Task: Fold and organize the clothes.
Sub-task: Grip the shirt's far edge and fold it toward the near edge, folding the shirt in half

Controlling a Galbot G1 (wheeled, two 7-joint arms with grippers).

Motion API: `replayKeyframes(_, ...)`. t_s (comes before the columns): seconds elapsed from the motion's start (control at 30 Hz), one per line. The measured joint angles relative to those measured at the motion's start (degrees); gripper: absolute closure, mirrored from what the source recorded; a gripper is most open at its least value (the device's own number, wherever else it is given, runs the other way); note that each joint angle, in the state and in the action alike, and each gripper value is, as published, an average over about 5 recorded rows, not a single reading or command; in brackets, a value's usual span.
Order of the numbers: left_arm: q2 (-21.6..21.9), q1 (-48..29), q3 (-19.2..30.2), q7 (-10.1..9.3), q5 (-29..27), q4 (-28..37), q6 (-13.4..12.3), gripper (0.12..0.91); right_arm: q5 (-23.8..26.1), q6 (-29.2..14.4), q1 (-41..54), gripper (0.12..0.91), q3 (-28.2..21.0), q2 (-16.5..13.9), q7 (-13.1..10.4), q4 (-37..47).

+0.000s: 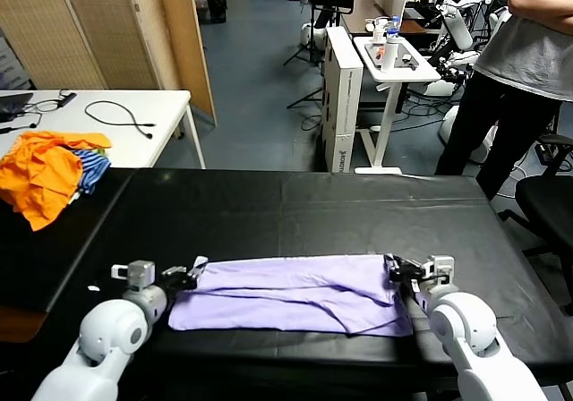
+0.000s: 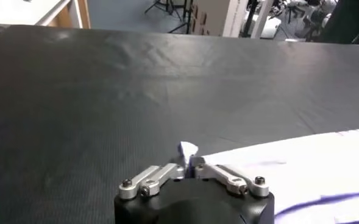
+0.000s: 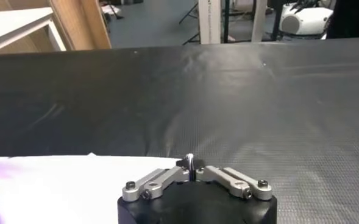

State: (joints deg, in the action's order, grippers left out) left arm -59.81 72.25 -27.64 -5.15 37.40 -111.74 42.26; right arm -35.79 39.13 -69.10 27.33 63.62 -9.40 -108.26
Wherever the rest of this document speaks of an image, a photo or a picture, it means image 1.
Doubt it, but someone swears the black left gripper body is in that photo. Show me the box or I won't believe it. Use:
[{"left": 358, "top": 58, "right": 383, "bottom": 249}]
[{"left": 159, "top": 265, "right": 192, "bottom": 292}]

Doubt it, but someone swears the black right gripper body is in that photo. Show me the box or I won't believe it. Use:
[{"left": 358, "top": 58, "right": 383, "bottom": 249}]
[{"left": 396, "top": 260, "right": 433, "bottom": 286}]

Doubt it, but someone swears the lavender t-shirt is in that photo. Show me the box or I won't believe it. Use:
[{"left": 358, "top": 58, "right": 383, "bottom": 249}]
[{"left": 167, "top": 253, "right": 414, "bottom": 337}]

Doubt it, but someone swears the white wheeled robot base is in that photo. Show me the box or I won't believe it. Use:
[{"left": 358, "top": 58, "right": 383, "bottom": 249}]
[{"left": 423, "top": 49, "right": 500, "bottom": 165}]

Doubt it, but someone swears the bare person forearm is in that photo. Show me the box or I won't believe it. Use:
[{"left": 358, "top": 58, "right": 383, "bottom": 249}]
[{"left": 505, "top": 0, "right": 573, "bottom": 30}]

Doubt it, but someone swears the small white robot base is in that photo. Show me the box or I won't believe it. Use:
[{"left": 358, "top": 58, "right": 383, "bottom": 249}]
[{"left": 299, "top": 21, "right": 328, "bottom": 47}]

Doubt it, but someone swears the blue striped garment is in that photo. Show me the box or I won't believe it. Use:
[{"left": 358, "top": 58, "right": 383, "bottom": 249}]
[{"left": 71, "top": 148, "right": 112, "bottom": 196}]

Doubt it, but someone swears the white table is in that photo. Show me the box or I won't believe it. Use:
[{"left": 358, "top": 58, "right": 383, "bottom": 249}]
[{"left": 0, "top": 89, "right": 207, "bottom": 170}]

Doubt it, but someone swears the tall white cardboard box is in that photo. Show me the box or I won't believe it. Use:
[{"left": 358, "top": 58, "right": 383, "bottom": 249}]
[{"left": 320, "top": 25, "right": 364, "bottom": 174}]

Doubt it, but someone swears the black office chair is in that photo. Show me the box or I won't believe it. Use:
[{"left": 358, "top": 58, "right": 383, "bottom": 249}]
[{"left": 496, "top": 132, "right": 573, "bottom": 317}]

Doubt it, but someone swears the white standing desk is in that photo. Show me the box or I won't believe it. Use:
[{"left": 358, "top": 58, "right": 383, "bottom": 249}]
[{"left": 352, "top": 36, "right": 442, "bottom": 175}]

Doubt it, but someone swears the orange garment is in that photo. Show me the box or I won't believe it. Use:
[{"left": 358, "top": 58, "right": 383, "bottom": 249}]
[{"left": 0, "top": 131, "right": 113, "bottom": 233}]

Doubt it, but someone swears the white tumbler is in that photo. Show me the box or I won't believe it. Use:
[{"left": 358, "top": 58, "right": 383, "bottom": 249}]
[{"left": 379, "top": 36, "right": 398, "bottom": 73}]

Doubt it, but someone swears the grey tray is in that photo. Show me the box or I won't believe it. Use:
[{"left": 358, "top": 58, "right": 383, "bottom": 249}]
[{"left": 363, "top": 41, "right": 421, "bottom": 71}]

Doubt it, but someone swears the black tripod stand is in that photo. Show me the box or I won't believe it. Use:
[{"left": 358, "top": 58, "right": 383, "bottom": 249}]
[{"left": 283, "top": 8, "right": 326, "bottom": 110}]

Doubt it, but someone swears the small white container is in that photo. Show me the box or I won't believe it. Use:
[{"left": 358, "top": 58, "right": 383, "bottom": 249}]
[{"left": 370, "top": 16, "right": 389, "bottom": 44}]

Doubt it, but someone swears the black laptop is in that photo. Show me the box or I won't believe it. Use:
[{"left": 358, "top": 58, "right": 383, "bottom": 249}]
[{"left": 0, "top": 91, "right": 35, "bottom": 124}]

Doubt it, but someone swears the white humanoid robot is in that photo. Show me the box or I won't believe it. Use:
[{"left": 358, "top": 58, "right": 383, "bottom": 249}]
[{"left": 436, "top": 0, "right": 511, "bottom": 52}]

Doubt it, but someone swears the brown wooden desk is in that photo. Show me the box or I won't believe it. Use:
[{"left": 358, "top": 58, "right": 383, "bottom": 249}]
[{"left": 339, "top": 0, "right": 442, "bottom": 37}]

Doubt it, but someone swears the person in grey shirt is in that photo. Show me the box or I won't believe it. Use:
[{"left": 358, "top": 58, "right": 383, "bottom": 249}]
[{"left": 433, "top": 0, "right": 573, "bottom": 201}]

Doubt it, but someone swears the black bin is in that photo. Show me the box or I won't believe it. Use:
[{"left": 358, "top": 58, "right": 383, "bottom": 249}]
[{"left": 207, "top": 0, "right": 228, "bottom": 24}]

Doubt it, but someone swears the wooden partition screen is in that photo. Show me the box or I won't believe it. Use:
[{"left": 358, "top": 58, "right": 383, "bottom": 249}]
[{"left": 0, "top": 0, "right": 218, "bottom": 127}]

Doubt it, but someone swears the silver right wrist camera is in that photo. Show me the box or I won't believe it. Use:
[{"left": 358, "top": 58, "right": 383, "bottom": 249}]
[{"left": 426, "top": 254, "right": 456, "bottom": 284}]

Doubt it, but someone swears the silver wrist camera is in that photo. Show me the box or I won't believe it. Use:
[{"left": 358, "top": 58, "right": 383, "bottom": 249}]
[
  {"left": 426, "top": 254, "right": 456, "bottom": 284},
  {"left": 110, "top": 260, "right": 157, "bottom": 291}
]

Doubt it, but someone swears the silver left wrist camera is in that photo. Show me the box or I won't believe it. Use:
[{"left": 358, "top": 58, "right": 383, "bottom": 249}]
[{"left": 110, "top": 260, "right": 157, "bottom": 291}]

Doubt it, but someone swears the thick black cable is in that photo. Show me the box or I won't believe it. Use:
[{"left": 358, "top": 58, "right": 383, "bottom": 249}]
[{"left": 84, "top": 100, "right": 157, "bottom": 141}]

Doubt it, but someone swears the thin black cable with dongle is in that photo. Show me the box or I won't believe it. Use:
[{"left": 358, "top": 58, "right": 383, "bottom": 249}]
[{"left": 0, "top": 90, "right": 78, "bottom": 134}]

